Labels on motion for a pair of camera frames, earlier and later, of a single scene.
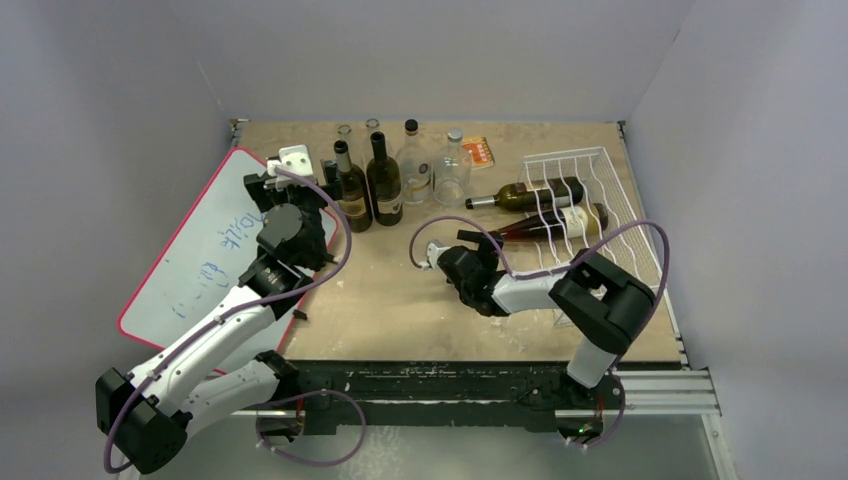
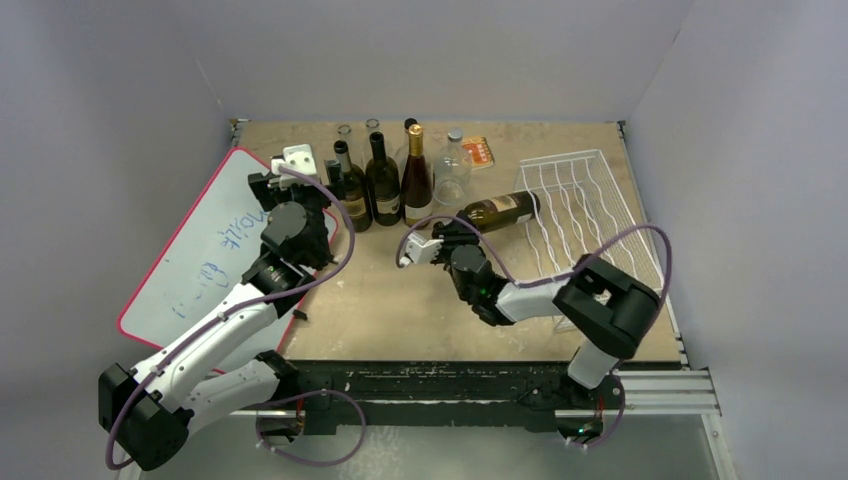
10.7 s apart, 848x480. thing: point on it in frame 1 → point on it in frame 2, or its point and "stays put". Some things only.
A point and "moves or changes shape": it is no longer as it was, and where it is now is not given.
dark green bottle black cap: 384,182 stays put
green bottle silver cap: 534,195 moves or changes shape
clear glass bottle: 372,125 stays put
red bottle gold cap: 562,224 → 417,182
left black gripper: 268,197 stays put
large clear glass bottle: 452,172 stays put
